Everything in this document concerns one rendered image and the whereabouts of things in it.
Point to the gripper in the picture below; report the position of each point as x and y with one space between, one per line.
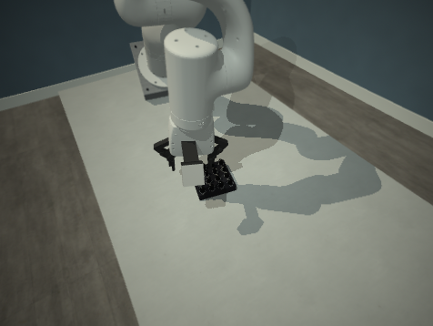
202 138

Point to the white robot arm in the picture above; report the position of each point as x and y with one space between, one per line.
194 70

